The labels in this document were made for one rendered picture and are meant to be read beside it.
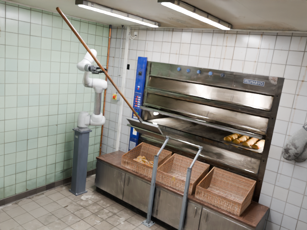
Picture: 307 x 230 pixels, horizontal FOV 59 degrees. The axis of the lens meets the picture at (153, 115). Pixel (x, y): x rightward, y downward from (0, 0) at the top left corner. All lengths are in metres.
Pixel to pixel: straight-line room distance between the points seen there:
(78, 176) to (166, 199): 1.42
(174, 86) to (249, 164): 1.44
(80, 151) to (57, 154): 0.45
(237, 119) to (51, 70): 2.58
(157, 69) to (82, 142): 1.53
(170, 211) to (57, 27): 2.87
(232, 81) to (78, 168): 2.51
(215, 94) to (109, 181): 2.00
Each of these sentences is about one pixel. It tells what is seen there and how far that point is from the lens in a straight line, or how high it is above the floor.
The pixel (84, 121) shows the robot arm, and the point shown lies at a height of 1.14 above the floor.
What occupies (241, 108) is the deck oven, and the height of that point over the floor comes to 1.67.
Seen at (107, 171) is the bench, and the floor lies 0.43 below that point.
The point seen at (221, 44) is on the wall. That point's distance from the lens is 3.62.
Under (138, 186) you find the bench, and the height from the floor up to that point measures 0.42.
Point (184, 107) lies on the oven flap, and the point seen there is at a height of 1.54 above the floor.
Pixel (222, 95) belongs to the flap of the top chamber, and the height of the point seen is 1.79.
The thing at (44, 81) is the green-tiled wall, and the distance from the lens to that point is 4.06.
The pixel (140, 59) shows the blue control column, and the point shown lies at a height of 2.11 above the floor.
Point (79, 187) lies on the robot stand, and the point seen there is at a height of 0.12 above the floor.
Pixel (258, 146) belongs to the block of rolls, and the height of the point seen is 1.22.
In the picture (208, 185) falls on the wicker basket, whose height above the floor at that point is 0.63.
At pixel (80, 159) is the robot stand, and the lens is 4.21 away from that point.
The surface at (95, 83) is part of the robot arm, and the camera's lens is 3.72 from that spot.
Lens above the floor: 2.13
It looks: 11 degrees down
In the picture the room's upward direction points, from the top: 7 degrees clockwise
